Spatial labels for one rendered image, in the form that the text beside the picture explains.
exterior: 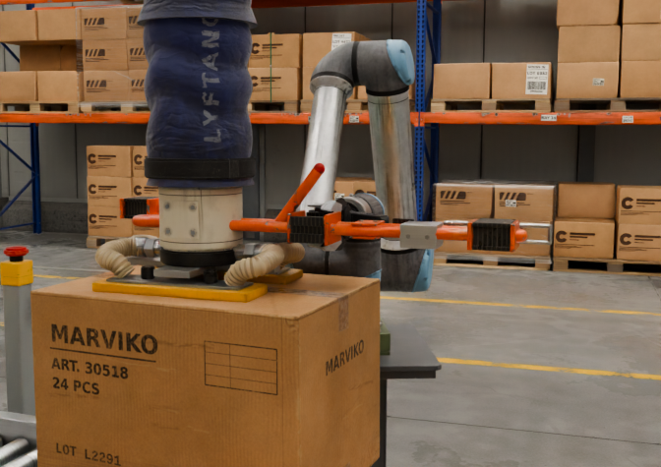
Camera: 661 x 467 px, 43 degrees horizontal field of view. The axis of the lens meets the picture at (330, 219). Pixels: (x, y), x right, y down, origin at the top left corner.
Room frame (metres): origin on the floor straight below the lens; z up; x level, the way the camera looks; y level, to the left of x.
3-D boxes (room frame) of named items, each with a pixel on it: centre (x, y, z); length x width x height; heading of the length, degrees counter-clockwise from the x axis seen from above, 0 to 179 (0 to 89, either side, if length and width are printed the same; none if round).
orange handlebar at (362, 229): (1.75, 0.04, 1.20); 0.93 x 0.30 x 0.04; 71
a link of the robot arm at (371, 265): (1.92, -0.06, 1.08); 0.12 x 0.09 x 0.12; 75
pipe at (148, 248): (1.70, 0.27, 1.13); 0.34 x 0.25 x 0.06; 71
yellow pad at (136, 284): (1.61, 0.30, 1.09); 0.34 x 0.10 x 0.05; 71
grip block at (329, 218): (1.62, 0.03, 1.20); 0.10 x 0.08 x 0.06; 161
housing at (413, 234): (1.55, -0.17, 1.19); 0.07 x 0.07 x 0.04; 71
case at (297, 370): (1.70, 0.24, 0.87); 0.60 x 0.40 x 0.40; 66
